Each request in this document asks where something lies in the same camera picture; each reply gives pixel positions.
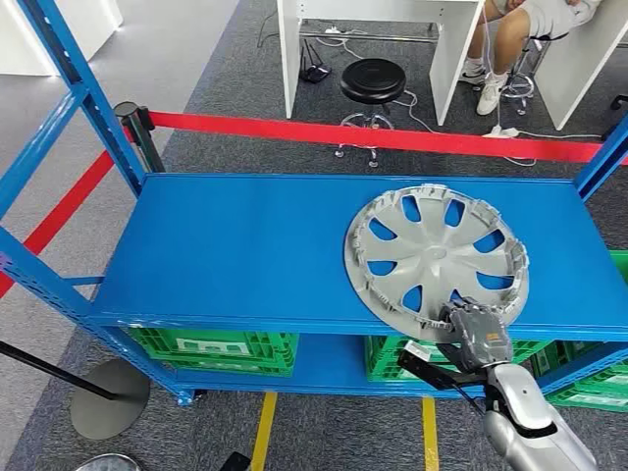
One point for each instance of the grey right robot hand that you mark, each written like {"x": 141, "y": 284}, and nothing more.
{"x": 478, "y": 338}

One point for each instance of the grey plastic wheel hubcap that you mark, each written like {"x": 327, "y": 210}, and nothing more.
{"x": 436, "y": 253}

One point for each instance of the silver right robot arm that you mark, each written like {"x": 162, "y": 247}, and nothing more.
{"x": 520, "y": 416}

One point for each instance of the blue metal shelf rack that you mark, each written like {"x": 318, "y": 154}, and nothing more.
{"x": 245, "y": 247}

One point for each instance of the white power strip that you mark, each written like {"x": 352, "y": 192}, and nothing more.
{"x": 500, "y": 132}

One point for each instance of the long red barrier belt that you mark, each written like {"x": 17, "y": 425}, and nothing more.
{"x": 343, "y": 133}

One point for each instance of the white desk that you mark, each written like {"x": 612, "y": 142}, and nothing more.
{"x": 451, "y": 58}
{"x": 574, "y": 65}

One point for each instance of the black round stool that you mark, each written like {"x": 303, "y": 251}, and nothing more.
{"x": 373, "y": 81}

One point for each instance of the yellow floor marking tape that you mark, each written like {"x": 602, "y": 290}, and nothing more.
{"x": 265, "y": 429}

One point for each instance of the seated person with white shoes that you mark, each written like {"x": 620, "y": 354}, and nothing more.
{"x": 510, "y": 32}

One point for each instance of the black wifi router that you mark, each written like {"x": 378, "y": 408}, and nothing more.
{"x": 314, "y": 71}

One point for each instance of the black stanchion with round base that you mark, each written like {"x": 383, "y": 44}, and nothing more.
{"x": 110, "y": 403}

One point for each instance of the chrome stanchion with round base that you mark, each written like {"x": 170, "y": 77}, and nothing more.
{"x": 108, "y": 464}

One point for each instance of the white cabinet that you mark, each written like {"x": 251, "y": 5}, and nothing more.
{"x": 49, "y": 39}

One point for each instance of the chrome stool frame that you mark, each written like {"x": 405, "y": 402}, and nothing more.
{"x": 518, "y": 84}

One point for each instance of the black barrier post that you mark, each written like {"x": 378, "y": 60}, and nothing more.
{"x": 142, "y": 140}

